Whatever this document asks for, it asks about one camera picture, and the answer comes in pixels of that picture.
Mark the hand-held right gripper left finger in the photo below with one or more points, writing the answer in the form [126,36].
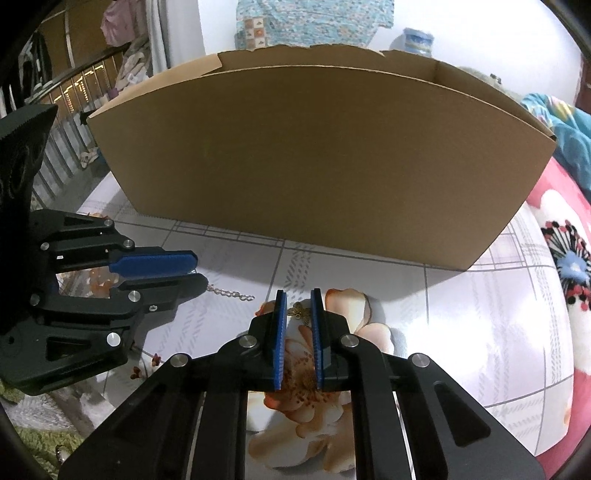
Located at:
[279,341]

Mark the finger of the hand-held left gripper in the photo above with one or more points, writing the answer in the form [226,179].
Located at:
[152,295]
[152,263]

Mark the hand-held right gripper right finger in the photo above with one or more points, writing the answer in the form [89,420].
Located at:
[317,341]

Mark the small bronze charm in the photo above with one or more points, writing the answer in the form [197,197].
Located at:
[300,313]

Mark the brown cardboard box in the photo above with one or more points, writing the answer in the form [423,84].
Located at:
[323,161]

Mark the pale slipper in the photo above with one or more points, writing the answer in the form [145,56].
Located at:
[88,158]

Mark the metal bed railing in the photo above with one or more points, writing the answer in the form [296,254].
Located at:
[69,92]

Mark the pale cloth pile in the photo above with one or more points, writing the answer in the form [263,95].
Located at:
[134,64]

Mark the floral printed bedsheet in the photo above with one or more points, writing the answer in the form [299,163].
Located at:
[461,323]

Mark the pink hanging garment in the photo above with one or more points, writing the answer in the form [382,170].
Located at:
[117,23]

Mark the pink floral blanket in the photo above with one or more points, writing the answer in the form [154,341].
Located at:
[554,230]

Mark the teal patterned cloth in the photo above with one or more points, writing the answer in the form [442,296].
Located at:
[314,23]

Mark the blue patterned cup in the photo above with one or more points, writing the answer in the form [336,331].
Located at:
[418,42]

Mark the teal printed blanket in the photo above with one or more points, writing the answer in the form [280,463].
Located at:
[568,134]

